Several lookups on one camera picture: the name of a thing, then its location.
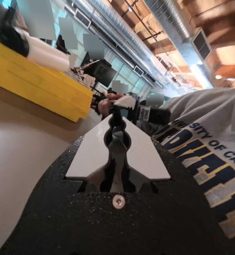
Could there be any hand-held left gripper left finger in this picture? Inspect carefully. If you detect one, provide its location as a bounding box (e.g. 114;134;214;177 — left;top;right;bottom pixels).
65;114;113;188

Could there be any black wall screen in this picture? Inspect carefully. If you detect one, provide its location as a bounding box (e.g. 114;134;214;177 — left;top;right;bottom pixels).
85;51;117;86

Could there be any yellow plastic bin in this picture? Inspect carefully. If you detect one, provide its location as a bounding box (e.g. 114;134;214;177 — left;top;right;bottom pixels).
0;33;94;123

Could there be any white roll with black end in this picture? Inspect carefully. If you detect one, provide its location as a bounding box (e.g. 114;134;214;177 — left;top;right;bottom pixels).
0;25;78;72

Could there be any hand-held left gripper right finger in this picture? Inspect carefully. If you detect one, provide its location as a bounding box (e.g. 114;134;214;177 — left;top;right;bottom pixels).
122;116;171;188

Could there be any person's right forearm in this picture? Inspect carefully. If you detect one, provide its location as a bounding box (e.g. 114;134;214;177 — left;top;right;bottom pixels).
159;87;235;133

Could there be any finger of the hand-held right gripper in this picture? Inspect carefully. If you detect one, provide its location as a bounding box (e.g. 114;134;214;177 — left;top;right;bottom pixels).
110;96;137;112

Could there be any grey printed sweatshirt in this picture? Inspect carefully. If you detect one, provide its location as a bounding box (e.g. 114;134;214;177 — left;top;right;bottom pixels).
152;118;235;247

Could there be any large silver ventilation duct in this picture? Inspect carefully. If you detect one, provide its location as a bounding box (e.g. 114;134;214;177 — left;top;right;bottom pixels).
144;0;191;40

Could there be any black strap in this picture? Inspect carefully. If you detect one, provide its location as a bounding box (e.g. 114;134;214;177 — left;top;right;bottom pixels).
109;108;126;133

